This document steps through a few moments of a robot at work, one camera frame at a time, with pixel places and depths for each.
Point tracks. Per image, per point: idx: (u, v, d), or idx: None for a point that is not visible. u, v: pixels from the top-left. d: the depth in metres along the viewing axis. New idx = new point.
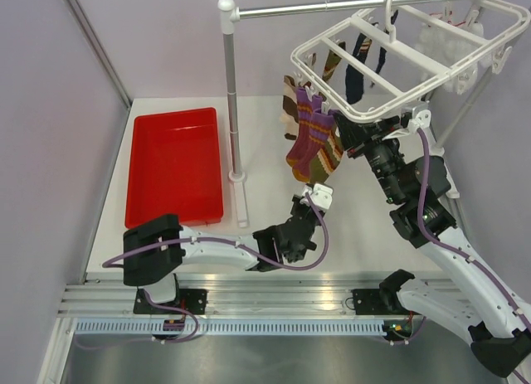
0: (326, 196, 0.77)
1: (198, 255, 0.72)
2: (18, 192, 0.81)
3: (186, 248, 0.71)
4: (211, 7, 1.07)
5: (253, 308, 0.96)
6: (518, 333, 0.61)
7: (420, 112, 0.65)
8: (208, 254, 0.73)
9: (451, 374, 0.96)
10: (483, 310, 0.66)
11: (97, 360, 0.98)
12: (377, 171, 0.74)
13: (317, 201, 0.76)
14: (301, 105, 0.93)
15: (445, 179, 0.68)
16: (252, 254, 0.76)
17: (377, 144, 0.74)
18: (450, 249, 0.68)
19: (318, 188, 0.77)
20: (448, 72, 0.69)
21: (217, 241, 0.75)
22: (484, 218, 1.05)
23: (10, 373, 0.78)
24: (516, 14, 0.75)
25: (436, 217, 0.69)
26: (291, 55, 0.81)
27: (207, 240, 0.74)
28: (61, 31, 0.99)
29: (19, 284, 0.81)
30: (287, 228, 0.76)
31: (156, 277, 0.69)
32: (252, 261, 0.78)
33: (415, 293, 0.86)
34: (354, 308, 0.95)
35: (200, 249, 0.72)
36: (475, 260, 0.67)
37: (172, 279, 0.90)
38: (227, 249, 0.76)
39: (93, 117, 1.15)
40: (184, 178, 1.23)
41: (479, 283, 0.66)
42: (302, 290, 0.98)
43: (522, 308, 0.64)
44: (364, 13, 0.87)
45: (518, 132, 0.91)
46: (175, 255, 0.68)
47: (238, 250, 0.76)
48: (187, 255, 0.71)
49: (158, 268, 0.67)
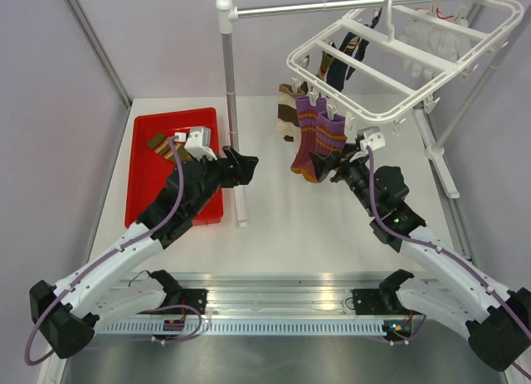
0: (197, 137, 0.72)
1: (90, 293, 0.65)
2: (17, 192, 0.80)
3: (70, 298, 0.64)
4: (211, 6, 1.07)
5: (253, 308, 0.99)
6: (492, 310, 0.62)
7: (371, 134, 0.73)
8: (99, 283, 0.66)
9: (452, 374, 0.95)
10: (459, 293, 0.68)
11: (96, 361, 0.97)
12: (354, 188, 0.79)
13: (192, 147, 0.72)
14: (303, 114, 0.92)
15: (402, 186, 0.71)
16: (140, 238, 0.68)
17: (349, 166, 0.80)
18: (419, 243, 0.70)
19: (194, 133, 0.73)
20: (455, 67, 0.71)
21: (98, 265, 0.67)
22: (482, 218, 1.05)
23: (10, 372, 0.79)
24: (509, 7, 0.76)
25: (407, 221, 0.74)
26: (287, 61, 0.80)
27: (90, 274, 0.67)
28: (60, 31, 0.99)
29: (20, 284, 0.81)
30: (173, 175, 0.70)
31: (83, 332, 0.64)
32: (150, 245, 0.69)
33: (413, 291, 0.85)
34: (354, 308, 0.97)
35: (86, 286, 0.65)
36: (443, 249, 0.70)
37: (155, 283, 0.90)
38: (114, 260, 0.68)
39: (93, 117, 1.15)
40: (157, 160, 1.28)
41: (452, 269, 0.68)
42: (302, 291, 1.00)
43: (494, 285, 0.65)
44: (354, 14, 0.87)
45: (518, 131, 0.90)
46: (60, 317, 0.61)
47: (128, 250, 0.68)
48: (75, 305, 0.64)
49: (64, 333, 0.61)
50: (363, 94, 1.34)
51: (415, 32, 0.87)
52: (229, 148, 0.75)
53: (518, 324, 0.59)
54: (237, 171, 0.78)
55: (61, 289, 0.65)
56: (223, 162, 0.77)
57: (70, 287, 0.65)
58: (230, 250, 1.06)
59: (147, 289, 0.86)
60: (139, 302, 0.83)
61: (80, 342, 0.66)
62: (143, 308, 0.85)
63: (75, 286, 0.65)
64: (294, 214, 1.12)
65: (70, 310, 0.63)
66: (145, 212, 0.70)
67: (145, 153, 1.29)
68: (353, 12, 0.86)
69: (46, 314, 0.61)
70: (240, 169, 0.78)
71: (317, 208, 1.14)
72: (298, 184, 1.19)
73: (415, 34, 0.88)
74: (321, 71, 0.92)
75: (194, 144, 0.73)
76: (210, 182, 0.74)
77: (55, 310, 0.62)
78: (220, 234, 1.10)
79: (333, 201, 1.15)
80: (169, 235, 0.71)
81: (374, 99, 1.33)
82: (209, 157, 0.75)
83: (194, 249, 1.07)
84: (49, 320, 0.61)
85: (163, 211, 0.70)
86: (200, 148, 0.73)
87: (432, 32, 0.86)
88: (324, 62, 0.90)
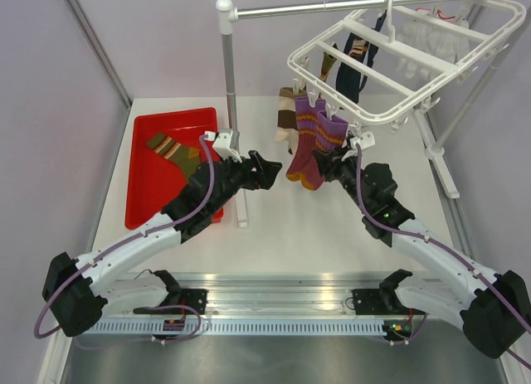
0: (225, 138, 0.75)
1: (110, 271, 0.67)
2: (17, 192, 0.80)
3: (91, 274, 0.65)
4: (211, 6, 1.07)
5: (253, 308, 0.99)
6: (479, 293, 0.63)
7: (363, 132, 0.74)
8: (119, 262, 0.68)
9: (453, 374, 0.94)
10: (448, 279, 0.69)
11: (95, 361, 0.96)
12: (346, 187, 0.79)
13: (219, 148, 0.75)
14: (301, 115, 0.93)
15: (392, 180, 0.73)
16: (165, 227, 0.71)
17: (341, 164, 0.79)
18: (407, 234, 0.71)
19: (223, 135, 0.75)
20: (455, 69, 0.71)
21: (119, 246, 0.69)
22: (483, 217, 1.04)
23: (9, 372, 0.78)
24: (512, 11, 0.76)
25: (397, 215, 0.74)
26: (287, 61, 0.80)
27: (112, 252, 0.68)
28: (60, 31, 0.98)
29: (19, 284, 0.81)
30: (197, 173, 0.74)
31: (94, 312, 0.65)
32: (171, 236, 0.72)
33: (411, 288, 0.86)
34: (354, 308, 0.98)
35: (107, 264, 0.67)
36: (431, 238, 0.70)
37: (159, 280, 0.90)
38: (137, 244, 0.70)
39: (93, 116, 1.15)
40: (157, 160, 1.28)
41: (440, 257, 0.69)
42: (302, 291, 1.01)
43: (479, 269, 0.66)
44: (357, 15, 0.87)
45: (518, 131, 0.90)
46: (82, 286, 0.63)
47: (150, 236, 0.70)
48: (95, 281, 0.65)
49: (79, 308, 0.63)
50: (363, 94, 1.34)
51: (412, 32, 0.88)
52: (255, 153, 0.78)
53: (505, 306, 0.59)
54: (259, 176, 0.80)
55: (83, 263, 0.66)
56: (246, 163, 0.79)
57: (93, 262, 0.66)
58: (231, 250, 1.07)
59: (152, 284, 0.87)
60: (142, 297, 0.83)
61: (86, 323, 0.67)
62: (145, 303, 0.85)
63: (98, 263, 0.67)
64: (294, 214, 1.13)
65: (90, 284, 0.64)
66: (169, 206, 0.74)
67: (146, 154, 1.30)
68: (354, 12, 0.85)
69: (69, 282, 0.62)
70: (261, 173, 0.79)
71: (317, 207, 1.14)
72: (298, 185, 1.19)
73: (409, 34, 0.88)
74: (322, 73, 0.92)
75: (221, 144, 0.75)
76: (231, 182, 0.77)
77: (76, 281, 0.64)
78: (220, 234, 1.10)
79: (333, 201, 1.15)
80: (190, 231, 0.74)
81: (374, 99, 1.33)
82: (234, 158, 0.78)
83: (194, 248, 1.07)
84: (70, 289, 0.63)
85: (185, 206, 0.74)
86: (226, 150, 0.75)
87: (431, 32, 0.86)
88: (326, 63, 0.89)
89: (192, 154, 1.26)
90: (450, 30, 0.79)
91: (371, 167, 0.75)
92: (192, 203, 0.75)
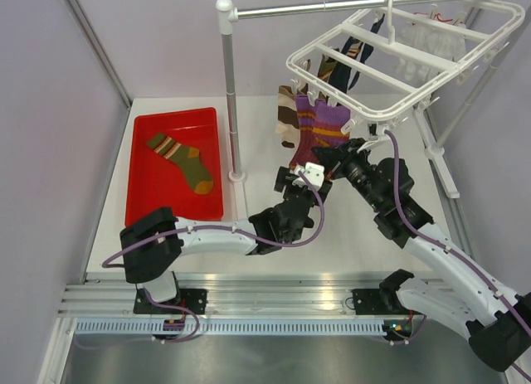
0: (318, 175, 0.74)
1: (199, 245, 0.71)
2: (16, 193, 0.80)
3: (183, 238, 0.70)
4: (211, 7, 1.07)
5: (253, 308, 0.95)
6: (499, 315, 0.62)
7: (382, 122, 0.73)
8: (207, 240, 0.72)
9: (449, 374, 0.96)
10: (465, 294, 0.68)
11: (98, 360, 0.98)
12: (358, 183, 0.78)
13: (311, 180, 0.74)
14: (302, 111, 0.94)
15: (407, 177, 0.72)
16: (250, 235, 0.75)
17: (352, 158, 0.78)
18: (428, 240, 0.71)
19: (309, 167, 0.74)
20: (457, 67, 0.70)
21: (211, 228, 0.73)
22: (481, 219, 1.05)
23: (12, 373, 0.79)
24: (510, 11, 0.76)
25: (415, 216, 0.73)
26: (287, 62, 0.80)
27: (206, 229, 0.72)
28: (61, 33, 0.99)
29: (19, 285, 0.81)
30: (285, 206, 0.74)
31: (159, 271, 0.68)
32: (250, 245, 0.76)
33: (414, 291, 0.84)
34: (355, 308, 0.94)
35: (197, 237, 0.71)
36: (452, 250, 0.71)
37: (172, 279, 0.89)
38: (225, 235, 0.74)
39: (92, 116, 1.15)
40: (157, 161, 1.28)
41: (460, 271, 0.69)
42: (302, 291, 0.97)
43: (501, 290, 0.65)
44: (355, 19, 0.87)
45: (518, 132, 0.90)
46: (173, 245, 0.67)
47: (236, 235, 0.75)
48: (186, 245, 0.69)
49: (158, 260, 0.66)
50: (363, 94, 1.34)
51: (411, 36, 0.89)
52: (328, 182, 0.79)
53: (525, 329, 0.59)
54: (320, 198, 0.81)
55: (182, 224, 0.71)
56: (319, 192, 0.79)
57: (189, 228, 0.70)
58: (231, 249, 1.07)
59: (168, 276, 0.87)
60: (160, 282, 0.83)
61: (143, 278, 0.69)
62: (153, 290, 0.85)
63: (192, 230, 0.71)
64: None
65: (180, 245, 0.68)
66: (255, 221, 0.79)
67: (145, 155, 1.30)
68: (353, 16, 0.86)
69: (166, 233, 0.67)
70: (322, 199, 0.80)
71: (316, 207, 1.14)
72: None
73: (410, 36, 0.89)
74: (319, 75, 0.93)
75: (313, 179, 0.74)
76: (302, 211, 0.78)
77: (169, 236, 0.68)
78: None
79: (333, 201, 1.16)
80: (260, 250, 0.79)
81: (373, 99, 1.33)
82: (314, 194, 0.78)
83: None
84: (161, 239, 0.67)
85: (266, 228, 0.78)
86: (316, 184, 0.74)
87: (430, 36, 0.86)
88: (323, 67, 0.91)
89: (192, 153, 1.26)
90: (450, 31, 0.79)
91: (389, 164, 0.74)
92: (269, 229, 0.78)
